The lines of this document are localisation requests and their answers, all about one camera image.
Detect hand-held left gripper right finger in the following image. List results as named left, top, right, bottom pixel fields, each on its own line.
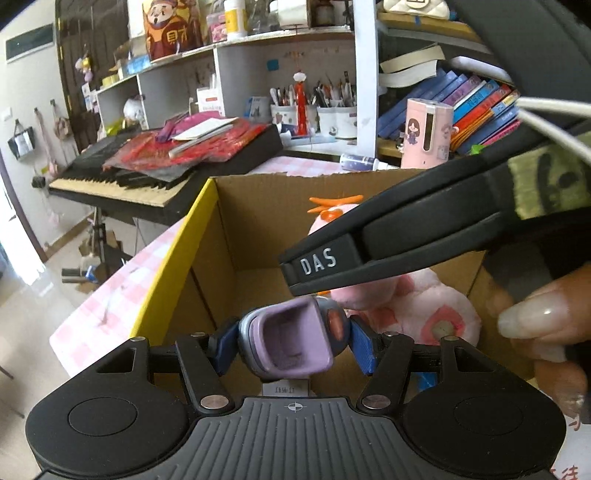
left=348, top=315, right=502, bottom=414

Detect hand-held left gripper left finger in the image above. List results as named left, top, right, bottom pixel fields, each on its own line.
left=92, top=320, right=241, bottom=414

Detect purple plastic toy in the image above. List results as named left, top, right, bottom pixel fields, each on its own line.
left=238, top=295, right=352, bottom=380

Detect pink plush toy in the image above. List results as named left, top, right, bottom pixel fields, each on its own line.
left=307, top=194, right=483, bottom=347

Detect yellow cardboard box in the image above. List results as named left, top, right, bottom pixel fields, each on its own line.
left=130, top=167, right=550, bottom=398

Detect person's right hand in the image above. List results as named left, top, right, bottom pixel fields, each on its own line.
left=485, top=263, right=591, bottom=423

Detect pink cartoon humidifier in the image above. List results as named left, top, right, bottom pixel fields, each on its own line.
left=400, top=98, right=455, bottom=169

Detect white pen cup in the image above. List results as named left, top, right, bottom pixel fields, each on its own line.
left=318, top=106, right=340, bottom=137
left=270, top=104, right=296, bottom=127
left=336, top=106, right=358, bottom=139

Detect pink checkered tablecloth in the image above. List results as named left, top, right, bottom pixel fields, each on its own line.
left=48, top=156, right=345, bottom=377

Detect rows of colourful books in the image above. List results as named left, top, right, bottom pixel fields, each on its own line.
left=376, top=69, right=522, bottom=155

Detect wooden bookshelf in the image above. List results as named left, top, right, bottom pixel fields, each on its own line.
left=353, top=0, right=525, bottom=167

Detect black keyboard stand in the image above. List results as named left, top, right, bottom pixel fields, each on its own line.
left=88, top=208, right=134, bottom=282

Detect broom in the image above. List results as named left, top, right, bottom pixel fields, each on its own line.
left=81, top=208, right=100, bottom=274

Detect bunch of pens and brushes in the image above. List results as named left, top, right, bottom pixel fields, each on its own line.
left=270, top=69, right=358, bottom=109

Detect red tassel ornament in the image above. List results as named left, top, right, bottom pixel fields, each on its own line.
left=293, top=71, right=309, bottom=138

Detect thick beige book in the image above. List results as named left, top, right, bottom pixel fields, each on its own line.
left=379, top=44, right=446, bottom=88

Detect white rolled paper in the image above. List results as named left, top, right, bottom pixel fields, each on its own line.
left=445, top=55, right=513, bottom=85

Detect black electronic keyboard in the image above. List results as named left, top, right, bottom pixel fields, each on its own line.
left=47, top=122, right=283, bottom=226

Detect blue white small box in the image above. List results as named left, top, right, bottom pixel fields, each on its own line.
left=245, top=96, right=271, bottom=121

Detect red crinkled cloth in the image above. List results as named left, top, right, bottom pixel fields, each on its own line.
left=102, top=119, right=271, bottom=174

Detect white notebook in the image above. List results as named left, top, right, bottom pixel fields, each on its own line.
left=173, top=119, right=236, bottom=140

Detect cream quilted pearl handbag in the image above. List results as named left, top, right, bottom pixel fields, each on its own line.
left=383, top=0, right=451, bottom=19

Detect magenta fabric pouch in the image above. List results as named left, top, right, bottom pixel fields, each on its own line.
left=157, top=113, right=218, bottom=141

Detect white sheet red characters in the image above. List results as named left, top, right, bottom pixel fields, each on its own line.
left=551, top=408, right=591, bottom=480

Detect white shelf unit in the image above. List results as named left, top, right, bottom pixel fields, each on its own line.
left=95, top=25, right=356, bottom=139

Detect white box red label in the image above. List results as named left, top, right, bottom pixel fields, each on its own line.
left=196, top=76, right=225, bottom=117

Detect white glossy container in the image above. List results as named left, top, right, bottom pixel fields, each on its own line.
left=277, top=0, right=309, bottom=26

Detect white plastic bag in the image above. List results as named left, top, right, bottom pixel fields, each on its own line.
left=122, top=95, right=148, bottom=130

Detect white bottle yellow label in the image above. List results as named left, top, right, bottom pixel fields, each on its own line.
left=224, top=0, right=247, bottom=40

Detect pink hanging bag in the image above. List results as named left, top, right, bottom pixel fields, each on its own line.
left=53, top=104, right=72, bottom=139

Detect pink patterned packet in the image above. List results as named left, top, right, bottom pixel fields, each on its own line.
left=206, top=11, right=228, bottom=44

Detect black white tote bag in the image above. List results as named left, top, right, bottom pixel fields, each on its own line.
left=7, top=120, right=35, bottom=161

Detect dark wooden door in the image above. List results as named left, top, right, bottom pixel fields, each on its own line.
left=54, top=0, right=144, bottom=153

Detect green patterned strap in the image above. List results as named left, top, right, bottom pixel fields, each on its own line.
left=507, top=141, right=591, bottom=220

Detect white cable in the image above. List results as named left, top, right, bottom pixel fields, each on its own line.
left=517, top=96, right=591, bottom=155

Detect pink strap pouch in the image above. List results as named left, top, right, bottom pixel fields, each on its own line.
left=34, top=108, right=58, bottom=176

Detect dark wall panel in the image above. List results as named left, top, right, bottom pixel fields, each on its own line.
left=6, top=23, right=54, bottom=52

